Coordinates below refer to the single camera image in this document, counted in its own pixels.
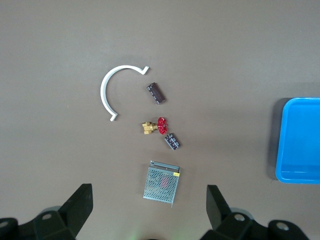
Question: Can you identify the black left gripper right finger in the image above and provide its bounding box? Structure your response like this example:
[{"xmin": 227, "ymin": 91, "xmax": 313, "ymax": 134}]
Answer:
[{"xmin": 199, "ymin": 184, "xmax": 311, "ymax": 240}]

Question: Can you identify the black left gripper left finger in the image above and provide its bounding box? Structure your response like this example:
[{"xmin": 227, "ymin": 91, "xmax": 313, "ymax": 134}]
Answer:
[{"xmin": 0, "ymin": 183, "xmax": 94, "ymax": 240}]

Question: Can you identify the black terminal block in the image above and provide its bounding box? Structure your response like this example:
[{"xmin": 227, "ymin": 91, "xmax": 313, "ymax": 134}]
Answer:
[{"xmin": 164, "ymin": 133, "xmax": 182, "ymax": 151}]

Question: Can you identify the metal mesh power supply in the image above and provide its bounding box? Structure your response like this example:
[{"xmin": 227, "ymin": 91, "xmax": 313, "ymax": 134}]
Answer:
[{"xmin": 142, "ymin": 160, "xmax": 181, "ymax": 208}]

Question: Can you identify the blue plastic tray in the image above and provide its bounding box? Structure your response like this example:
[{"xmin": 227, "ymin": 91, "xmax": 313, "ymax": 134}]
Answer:
[{"xmin": 275, "ymin": 97, "xmax": 320, "ymax": 185}]

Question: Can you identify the brass valve red handwheel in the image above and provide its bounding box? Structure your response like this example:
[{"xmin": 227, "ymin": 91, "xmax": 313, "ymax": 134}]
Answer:
[{"xmin": 141, "ymin": 116, "xmax": 170, "ymax": 136}]

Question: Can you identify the brown table cover mat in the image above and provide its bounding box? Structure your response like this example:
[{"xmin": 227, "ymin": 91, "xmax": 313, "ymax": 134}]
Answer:
[{"xmin": 0, "ymin": 0, "xmax": 320, "ymax": 240}]

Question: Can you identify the white curved plastic bracket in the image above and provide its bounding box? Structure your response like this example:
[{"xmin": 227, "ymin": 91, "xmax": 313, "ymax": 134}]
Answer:
[{"xmin": 99, "ymin": 64, "xmax": 150, "ymax": 123}]

